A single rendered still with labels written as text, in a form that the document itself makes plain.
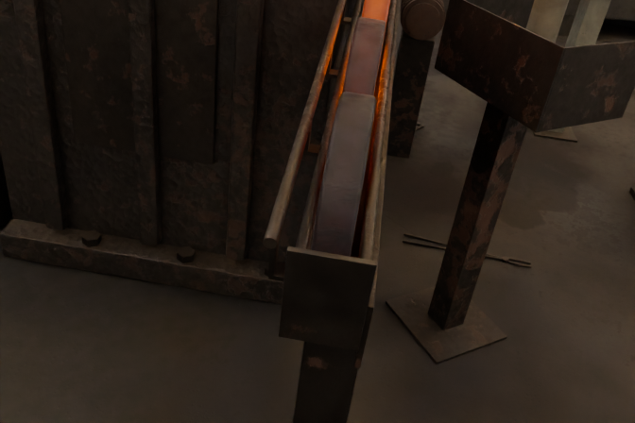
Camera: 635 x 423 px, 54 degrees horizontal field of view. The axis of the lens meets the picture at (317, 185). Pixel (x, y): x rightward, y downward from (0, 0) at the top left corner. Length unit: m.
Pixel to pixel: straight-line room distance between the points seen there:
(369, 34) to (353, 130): 0.20
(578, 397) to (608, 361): 0.15
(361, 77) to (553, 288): 1.15
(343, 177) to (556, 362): 1.07
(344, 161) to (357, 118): 0.04
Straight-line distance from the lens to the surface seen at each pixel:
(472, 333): 1.47
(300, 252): 0.51
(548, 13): 2.30
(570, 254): 1.85
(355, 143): 0.50
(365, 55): 0.66
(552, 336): 1.56
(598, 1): 2.38
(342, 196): 0.49
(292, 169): 0.59
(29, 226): 1.59
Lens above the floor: 0.99
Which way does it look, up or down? 32 degrees down
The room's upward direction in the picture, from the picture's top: 8 degrees clockwise
